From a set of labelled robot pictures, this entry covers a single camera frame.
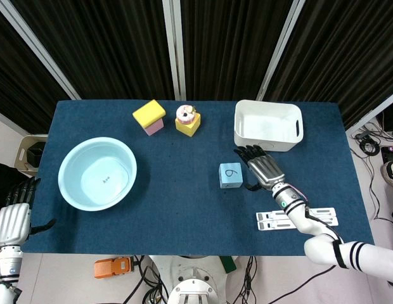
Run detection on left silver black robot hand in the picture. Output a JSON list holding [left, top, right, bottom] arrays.
[[0, 177, 57, 244]]

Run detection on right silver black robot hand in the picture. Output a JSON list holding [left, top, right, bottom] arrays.
[[233, 144, 285, 193]]

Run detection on light blue numbered cube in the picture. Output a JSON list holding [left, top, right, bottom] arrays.
[[218, 162, 244, 190]]

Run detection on white plastic basket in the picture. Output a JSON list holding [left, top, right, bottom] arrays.
[[233, 99, 304, 153]]

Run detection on white folding stand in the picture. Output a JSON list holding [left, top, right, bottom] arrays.
[[255, 207, 338, 232]]

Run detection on beige plastic bin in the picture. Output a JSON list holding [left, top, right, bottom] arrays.
[[14, 134, 48, 177]]

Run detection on yellow triangular foam block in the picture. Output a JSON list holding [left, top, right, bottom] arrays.
[[174, 112, 202, 137]]

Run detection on light blue plastic basin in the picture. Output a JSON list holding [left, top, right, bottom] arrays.
[[58, 136, 138, 212]]

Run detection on dark blue table cloth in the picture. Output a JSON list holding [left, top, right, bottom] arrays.
[[21, 99, 375, 257]]

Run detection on pink toy donut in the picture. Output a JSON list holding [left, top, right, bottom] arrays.
[[176, 104, 197, 125]]

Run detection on orange device on floor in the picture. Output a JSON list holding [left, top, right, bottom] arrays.
[[94, 256, 135, 279]]

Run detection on pink foam block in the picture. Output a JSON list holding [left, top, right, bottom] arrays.
[[143, 117, 165, 137]]

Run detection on white black sneaker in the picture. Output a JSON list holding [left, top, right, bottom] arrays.
[[380, 160, 393, 196]]

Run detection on white robot torso base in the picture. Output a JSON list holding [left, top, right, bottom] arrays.
[[148, 255, 238, 304]]

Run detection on yellow rectangular foam block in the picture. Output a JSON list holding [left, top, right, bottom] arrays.
[[132, 99, 167, 129]]

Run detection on black pleated curtain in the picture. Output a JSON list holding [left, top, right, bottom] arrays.
[[0, 0, 393, 134]]

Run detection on tangled black cables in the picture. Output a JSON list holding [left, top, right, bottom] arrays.
[[351, 122, 393, 156]]

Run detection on black floor cable bundle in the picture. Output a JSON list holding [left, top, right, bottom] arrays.
[[233, 255, 257, 304], [123, 255, 169, 304]]

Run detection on grey metal frame post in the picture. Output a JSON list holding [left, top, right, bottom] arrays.
[[345, 88, 393, 136], [0, 0, 82, 101], [162, 0, 187, 101], [255, 0, 307, 101]]

